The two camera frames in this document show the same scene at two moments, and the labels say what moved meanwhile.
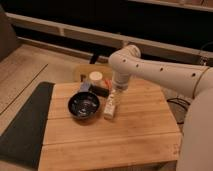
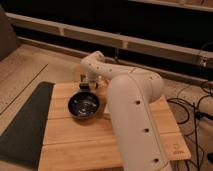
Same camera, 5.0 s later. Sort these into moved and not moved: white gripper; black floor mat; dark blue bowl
Moved: white gripper
Not moved: black floor mat; dark blue bowl
